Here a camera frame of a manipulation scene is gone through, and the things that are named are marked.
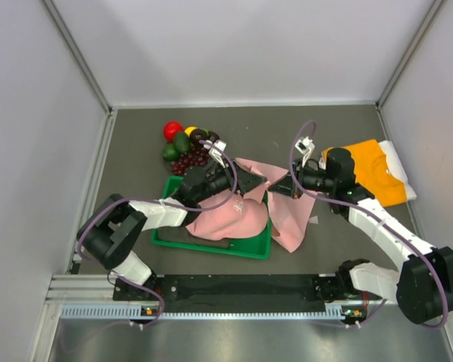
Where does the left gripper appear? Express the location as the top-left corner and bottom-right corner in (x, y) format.
(195, 158), (267, 203)

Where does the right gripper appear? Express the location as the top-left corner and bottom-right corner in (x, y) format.
(269, 158), (337, 199)

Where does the pink plastic bag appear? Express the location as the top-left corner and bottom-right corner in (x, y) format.
(236, 158), (316, 253)

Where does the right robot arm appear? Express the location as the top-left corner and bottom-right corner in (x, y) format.
(269, 148), (453, 328)

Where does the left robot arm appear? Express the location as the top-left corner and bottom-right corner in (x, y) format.
(76, 161), (267, 299)

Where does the pink baseball cap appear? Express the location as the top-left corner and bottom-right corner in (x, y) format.
(186, 190), (269, 241)

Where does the dark red grape bunch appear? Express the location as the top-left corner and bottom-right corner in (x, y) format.
(171, 148), (211, 176)

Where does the dark kiwi fruit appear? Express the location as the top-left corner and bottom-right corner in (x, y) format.
(208, 131), (220, 143)

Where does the dark brown fruit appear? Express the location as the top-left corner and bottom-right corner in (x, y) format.
(190, 128), (209, 146)

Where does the green plastic tray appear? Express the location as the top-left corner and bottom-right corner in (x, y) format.
(151, 192), (272, 259)

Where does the green avocado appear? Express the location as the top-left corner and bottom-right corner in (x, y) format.
(173, 131), (190, 154)

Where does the yellow lemon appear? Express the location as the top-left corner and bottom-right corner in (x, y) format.
(184, 126), (196, 137)

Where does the dark olive folded cloth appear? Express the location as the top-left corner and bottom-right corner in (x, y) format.
(158, 227), (230, 250)

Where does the orange folded t-shirt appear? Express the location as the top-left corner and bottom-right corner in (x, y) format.
(343, 139), (407, 207)

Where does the red tomato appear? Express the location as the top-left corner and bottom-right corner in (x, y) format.
(163, 121), (183, 143)

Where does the white folded cloth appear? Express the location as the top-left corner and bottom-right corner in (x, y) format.
(378, 140), (417, 201)

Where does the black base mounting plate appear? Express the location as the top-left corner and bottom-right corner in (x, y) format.
(112, 273), (348, 302)

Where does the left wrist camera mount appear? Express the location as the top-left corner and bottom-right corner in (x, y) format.
(204, 140), (227, 167)

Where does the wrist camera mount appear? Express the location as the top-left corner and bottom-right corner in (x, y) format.
(294, 137), (315, 167)
(204, 140), (227, 167)

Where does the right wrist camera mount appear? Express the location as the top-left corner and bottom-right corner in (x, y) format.
(294, 137), (315, 167)

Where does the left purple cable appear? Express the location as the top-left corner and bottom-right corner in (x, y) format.
(75, 139), (238, 329)

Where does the purple cable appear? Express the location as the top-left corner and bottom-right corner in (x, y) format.
(75, 139), (238, 329)
(288, 120), (450, 329)

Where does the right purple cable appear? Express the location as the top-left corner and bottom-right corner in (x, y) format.
(288, 120), (450, 329)

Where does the aluminium frame rail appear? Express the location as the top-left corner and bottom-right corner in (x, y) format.
(45, 274), (386, 302)

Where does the grey slotted cable duct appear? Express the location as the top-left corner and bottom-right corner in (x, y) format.
(60, 305), (366, 321)

